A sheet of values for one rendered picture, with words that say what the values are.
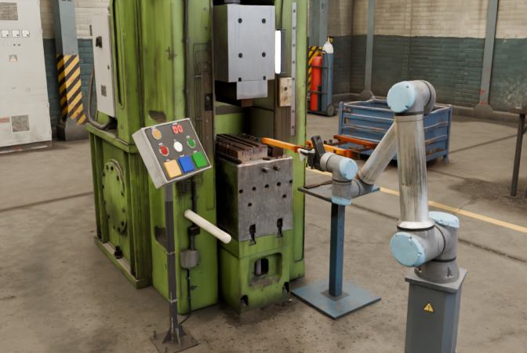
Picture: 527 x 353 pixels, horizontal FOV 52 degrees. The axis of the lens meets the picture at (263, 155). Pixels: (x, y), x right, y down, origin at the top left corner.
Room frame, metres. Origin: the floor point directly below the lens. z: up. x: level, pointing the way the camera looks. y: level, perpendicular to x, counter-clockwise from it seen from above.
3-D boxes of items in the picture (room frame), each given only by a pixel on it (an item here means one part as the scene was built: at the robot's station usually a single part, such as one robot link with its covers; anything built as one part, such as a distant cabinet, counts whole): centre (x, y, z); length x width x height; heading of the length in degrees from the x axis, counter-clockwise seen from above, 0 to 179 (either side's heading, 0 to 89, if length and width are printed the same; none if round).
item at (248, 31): (3.16, 0.14, 1.56); 0.42 x 0.39 x 0.40; 33
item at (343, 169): (2.37, -0.36, 1.03); 0.12 x 0.09 x 0.10; 34
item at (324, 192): (3.07, -0.45, 0.71); 0.40 x 0.30 x 0.02; 127
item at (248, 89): (3.13, 0.18, 1.32); 0.42 x 0.20 x 0.10; 33
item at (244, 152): (3.13, 0.18, 0.96); 0.42 x 0.20 x 0.09; 33
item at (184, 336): (2.58, 0.48, 0.05); 0.22 x 0.22 x 0.09; 33
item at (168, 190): (2.59, 0.48, 0.54); 0.04 x 0.04 x 1.08; 33
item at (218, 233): (2.69, 0.30, 0.62); 0.44 x 0.05 x 0.05; 33
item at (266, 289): (3.17, 0.14, 0.23); 0.55 x 0.37 x 0.47; 33
